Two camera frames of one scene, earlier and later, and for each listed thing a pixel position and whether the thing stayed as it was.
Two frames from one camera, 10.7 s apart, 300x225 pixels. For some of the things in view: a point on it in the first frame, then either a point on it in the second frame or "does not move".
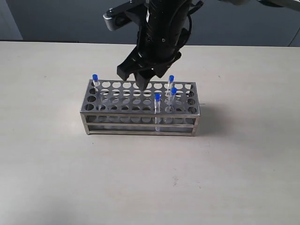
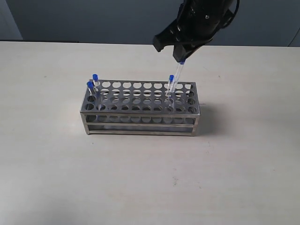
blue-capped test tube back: x=170 y=83 does not move
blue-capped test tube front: x=157 y=110 to x=90 y=86
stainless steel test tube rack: x=113 y=106 does not move
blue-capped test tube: x=173 y=91 to x=180 y=69
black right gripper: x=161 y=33 to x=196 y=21
